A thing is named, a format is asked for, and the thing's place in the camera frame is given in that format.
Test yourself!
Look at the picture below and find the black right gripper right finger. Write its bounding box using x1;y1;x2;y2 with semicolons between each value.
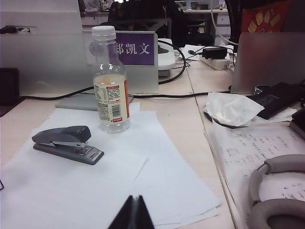
137;195;155;229

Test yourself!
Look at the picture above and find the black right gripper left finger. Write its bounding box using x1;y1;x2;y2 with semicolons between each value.
107;195;138;229

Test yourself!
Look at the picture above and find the white power strip with adapter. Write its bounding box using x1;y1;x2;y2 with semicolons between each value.
199;56;231;71

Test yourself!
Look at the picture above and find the black laptop power brick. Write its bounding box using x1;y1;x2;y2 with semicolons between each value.
254;82;305;120

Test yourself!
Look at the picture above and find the white paper sheet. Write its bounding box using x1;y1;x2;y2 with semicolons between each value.
0;102;149;229
132;110;221;227

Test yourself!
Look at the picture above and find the grey stapler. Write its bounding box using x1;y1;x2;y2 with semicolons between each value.
31;125;105;166

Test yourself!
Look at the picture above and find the grey over-ear headphones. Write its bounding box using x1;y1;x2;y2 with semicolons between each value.
247;154;305;229

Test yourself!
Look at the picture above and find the handwritten notes paper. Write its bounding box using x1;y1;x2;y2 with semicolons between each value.
204;123;305;229

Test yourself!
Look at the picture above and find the clear plastic drink bottle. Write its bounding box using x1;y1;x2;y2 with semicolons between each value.
91;25;131;134

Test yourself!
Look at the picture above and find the grey flat plate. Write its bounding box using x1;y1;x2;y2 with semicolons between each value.
55;92;101;112

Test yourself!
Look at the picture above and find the white crumpled tissue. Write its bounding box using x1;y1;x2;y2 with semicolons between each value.
203;92;265;127

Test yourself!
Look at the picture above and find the white rounded device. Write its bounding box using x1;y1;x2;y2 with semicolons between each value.
157;38;183;77

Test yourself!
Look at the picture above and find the purple white name sign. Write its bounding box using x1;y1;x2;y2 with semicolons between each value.
87;31;159;94

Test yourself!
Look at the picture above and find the black plug-in adapter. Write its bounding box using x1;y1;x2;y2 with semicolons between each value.
202;46;228;60

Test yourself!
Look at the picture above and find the dark grey notebook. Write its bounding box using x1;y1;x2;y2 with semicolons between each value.
289;108;305;141

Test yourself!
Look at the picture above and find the black office chair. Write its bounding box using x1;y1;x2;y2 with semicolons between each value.
107;0;187;46

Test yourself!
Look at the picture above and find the white office desk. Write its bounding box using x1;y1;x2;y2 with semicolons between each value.
175;8;232;32

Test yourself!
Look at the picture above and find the large white panel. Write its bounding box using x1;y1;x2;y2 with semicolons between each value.
0;0;83;34

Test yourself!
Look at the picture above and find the black cable lying flat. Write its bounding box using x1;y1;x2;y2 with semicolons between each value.
19;86;232;101

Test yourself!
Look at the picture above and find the black looped cable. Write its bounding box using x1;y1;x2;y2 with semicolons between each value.
158;40;187;84

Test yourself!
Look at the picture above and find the white charging cable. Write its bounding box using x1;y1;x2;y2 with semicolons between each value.
210;0;237;46

